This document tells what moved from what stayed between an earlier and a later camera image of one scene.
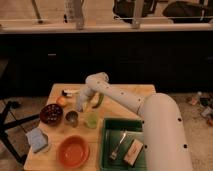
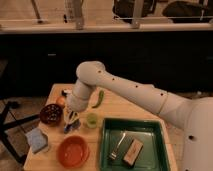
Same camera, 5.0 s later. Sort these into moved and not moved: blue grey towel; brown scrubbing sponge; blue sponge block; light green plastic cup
Moved: blue grey towel
Not moved: blue sponge block; light green plastic cup; brown scrubbing sponge
